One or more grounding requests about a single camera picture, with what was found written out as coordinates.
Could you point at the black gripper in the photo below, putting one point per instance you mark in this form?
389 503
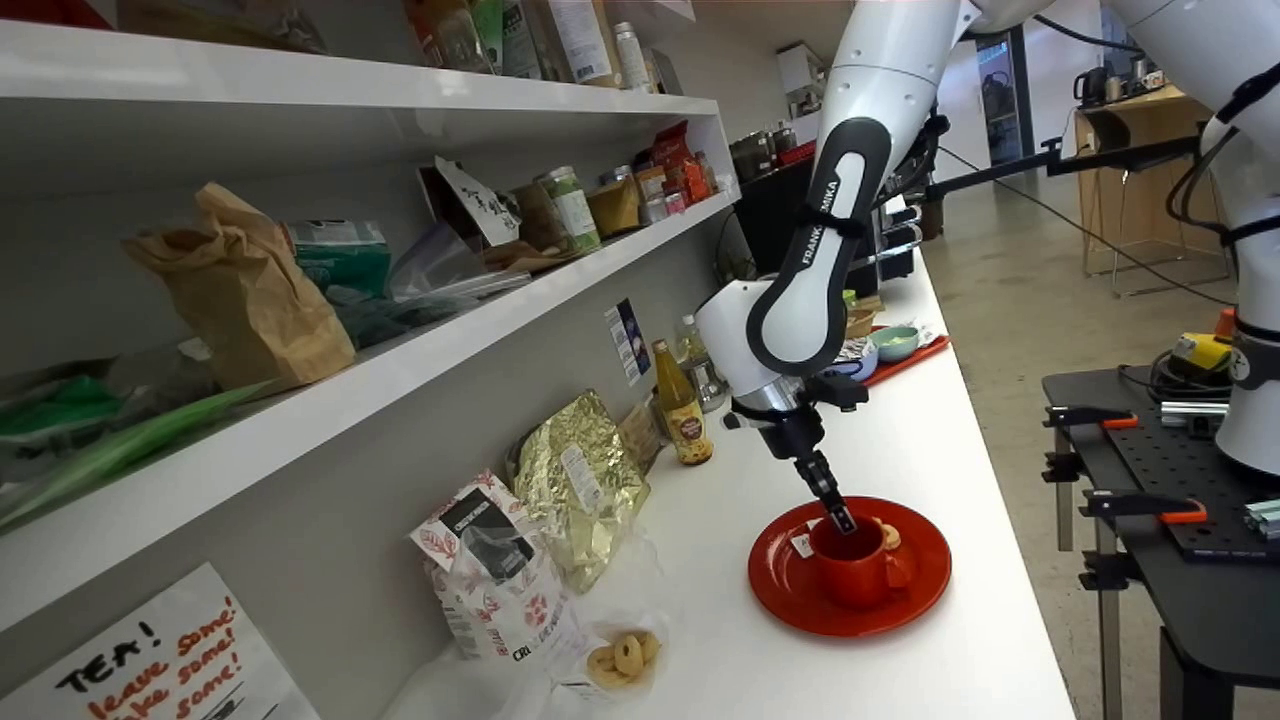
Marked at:
793 429

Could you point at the red mug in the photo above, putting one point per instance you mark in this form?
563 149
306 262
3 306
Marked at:
866 565

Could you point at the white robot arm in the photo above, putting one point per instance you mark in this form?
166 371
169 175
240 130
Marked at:
776 338

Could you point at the red plate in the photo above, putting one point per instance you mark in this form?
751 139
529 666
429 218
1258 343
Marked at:
784 584

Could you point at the yellow brown sauce bottle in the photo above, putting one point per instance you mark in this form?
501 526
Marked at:
681 410

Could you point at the gold foil bag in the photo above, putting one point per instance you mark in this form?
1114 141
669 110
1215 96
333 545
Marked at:
582 489

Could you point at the plastic bag of cookies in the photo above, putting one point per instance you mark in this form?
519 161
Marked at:
626 658

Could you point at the white red patterned bag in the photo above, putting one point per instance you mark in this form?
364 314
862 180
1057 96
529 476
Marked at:
489 576

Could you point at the green label jar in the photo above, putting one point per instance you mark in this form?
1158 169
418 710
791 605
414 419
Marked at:
568 210

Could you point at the black side table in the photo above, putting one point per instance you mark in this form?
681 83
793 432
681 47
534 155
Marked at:
1168 520

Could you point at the brown paper bag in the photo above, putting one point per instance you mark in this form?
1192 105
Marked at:
236 286

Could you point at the tea note sign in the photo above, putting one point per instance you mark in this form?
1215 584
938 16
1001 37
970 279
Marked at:
185 654

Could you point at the lower white shelf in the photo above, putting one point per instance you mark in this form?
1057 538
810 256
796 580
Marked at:
124 519

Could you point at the white shelf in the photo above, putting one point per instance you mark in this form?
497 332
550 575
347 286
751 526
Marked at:
124 519
55 60

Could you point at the upper white shelf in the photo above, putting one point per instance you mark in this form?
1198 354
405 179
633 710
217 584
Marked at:
55 60

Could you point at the blue white wall card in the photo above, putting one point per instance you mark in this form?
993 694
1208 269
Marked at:
628 343

